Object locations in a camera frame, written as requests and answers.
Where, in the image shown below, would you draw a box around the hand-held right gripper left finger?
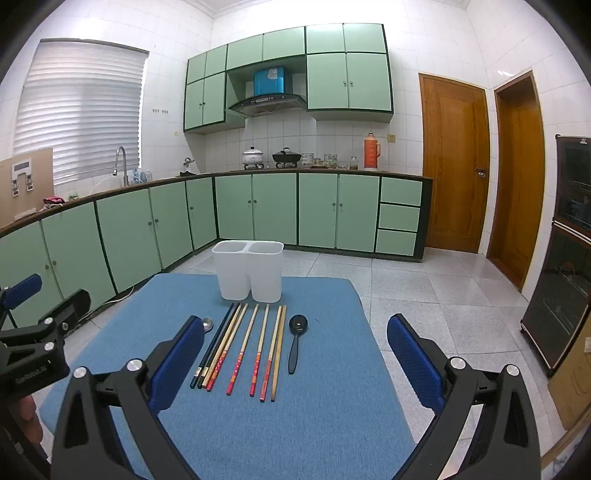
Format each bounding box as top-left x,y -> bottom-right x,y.
48,315 -> 206,480

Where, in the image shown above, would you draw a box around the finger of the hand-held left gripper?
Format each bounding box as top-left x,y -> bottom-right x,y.
0,289 -> 92,358
0,274 -> 43,330

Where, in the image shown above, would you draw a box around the blue table mat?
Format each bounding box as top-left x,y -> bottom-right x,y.
39,272 -> 419,480

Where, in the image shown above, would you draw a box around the cardboard box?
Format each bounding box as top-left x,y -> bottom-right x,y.
547,318 -> 591,430

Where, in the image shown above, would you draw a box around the beige water purifier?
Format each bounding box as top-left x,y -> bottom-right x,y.
0,147 -> 55,222

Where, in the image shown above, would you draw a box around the green base cabinets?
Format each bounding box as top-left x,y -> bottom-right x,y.
0,170 -> 434,330

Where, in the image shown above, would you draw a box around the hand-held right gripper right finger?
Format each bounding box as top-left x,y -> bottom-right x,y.
387,313 -> 542,480

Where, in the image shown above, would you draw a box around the person's left hand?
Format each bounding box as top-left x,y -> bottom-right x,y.
13,396 -> 47,446

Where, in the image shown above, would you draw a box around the white window blind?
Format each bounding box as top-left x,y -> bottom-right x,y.
12,39 -> 150,185

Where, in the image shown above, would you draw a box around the metal kitchen faucet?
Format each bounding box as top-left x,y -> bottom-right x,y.
114,146 -> 130,188

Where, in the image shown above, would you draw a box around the green wall cabinets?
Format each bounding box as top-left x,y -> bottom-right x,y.
184,23 -> 394,136

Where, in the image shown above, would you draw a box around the red patterned wooden chopstick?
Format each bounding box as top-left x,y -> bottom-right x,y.
207,303 -> 250,392
249,304 -> 271,398
260,305 -> 283,402
226,304 -> 260,397

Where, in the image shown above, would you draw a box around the blue hood cover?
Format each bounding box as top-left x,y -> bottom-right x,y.
253,67 -> 285,95

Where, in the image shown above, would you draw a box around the plain wooden chopstick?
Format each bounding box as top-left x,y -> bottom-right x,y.
203,303 -> 245,391
271,305 -> 287,402

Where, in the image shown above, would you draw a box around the black spoon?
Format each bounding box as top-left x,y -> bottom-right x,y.
287,314 -> 309,375

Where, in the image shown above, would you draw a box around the dark glass cabinet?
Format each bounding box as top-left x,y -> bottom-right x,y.
521,135 -> 591,378

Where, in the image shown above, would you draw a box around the black wok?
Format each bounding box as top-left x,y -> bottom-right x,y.
272,148 -> 303,169

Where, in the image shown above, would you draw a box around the orange thermos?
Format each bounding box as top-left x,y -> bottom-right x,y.
363,133 -> 382,171

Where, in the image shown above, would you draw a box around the black range hood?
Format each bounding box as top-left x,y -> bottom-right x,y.
228,93 -> 307,117

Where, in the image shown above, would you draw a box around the white two-compartment utensil holder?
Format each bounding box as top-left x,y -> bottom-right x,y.
211,240 -> 284,303

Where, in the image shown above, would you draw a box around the brown wooden door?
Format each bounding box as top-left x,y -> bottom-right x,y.
487,70 -> 546,291
419,73 -> 490,254

